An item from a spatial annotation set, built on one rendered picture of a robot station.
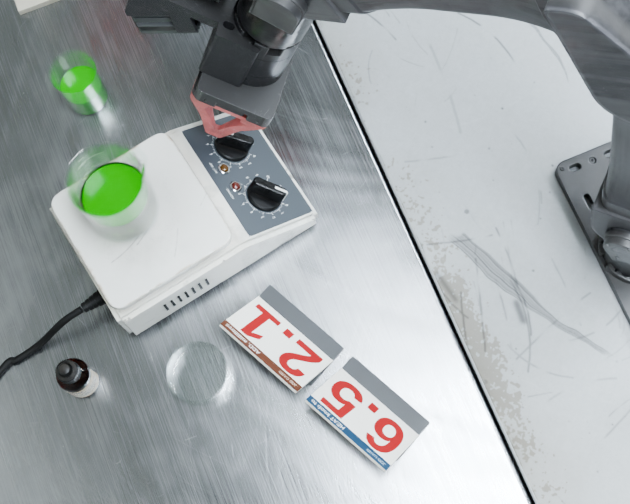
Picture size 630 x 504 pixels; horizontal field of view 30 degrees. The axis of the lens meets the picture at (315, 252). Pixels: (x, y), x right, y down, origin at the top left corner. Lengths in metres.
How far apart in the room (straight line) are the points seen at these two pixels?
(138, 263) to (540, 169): 0.38
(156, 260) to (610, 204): 0.37
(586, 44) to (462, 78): 0.46
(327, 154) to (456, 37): 0.17
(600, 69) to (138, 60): 0.57
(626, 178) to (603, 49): 0.23
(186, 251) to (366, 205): 0.19
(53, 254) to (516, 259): 0.43
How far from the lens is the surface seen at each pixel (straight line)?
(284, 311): 1.05
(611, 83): 0.71
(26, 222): 1.12
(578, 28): 0.67
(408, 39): 1.14
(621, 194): 0.91
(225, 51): 0.91
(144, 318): 1.02
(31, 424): 1.08
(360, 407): 1.02
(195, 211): 1.00
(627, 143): 0.83
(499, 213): 1.08
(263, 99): 0.94
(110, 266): 1.00
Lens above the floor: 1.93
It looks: 74 degrees down
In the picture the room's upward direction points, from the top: 11 degrees counter-clockwise
